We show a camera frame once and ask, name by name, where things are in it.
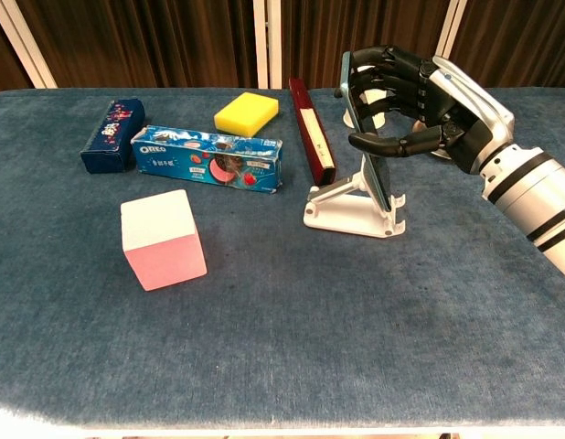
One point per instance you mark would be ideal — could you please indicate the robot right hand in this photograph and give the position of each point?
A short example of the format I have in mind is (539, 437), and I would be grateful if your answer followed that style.
(465, 110)

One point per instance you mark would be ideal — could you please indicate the black smartphone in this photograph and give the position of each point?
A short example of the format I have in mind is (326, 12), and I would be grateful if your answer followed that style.
(379, 180)

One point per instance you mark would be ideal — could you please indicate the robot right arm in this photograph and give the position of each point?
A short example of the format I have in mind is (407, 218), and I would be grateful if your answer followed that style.
(534, 192)

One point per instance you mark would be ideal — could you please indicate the white folding phone stand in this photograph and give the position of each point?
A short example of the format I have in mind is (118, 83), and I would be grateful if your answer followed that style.
(346, 215)

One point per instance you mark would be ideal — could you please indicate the dark brown curtain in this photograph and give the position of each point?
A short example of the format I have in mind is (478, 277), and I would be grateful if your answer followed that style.
(1, 68)
(520, 41)
(150, 41)
(355, 27)

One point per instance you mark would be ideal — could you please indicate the white paper cup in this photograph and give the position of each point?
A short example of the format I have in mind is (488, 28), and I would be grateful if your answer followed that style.
(374, 97)

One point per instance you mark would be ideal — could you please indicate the long dark red box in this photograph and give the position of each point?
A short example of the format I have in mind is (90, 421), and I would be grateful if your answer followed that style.
(312, 132)

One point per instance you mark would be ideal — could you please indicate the yellow sponge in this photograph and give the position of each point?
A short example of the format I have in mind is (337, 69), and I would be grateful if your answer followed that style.
(248, 113)

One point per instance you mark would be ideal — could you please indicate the blue Oreo cookie box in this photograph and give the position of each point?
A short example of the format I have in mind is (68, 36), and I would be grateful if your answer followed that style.
(195, 157)

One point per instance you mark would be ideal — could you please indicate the blue table cloth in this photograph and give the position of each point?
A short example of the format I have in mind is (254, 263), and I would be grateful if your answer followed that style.
(282, 320)

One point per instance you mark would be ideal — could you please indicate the pink foam cube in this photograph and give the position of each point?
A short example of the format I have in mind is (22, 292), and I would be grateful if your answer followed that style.
(166, 247)

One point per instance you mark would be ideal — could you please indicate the dark blue patterned box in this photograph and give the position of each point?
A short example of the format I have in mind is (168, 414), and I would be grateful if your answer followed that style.
(109, 137)

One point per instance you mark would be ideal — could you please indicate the white partition frame post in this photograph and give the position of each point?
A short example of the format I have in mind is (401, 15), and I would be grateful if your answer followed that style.
(24, 41)
(267, 43)
(450, 29)

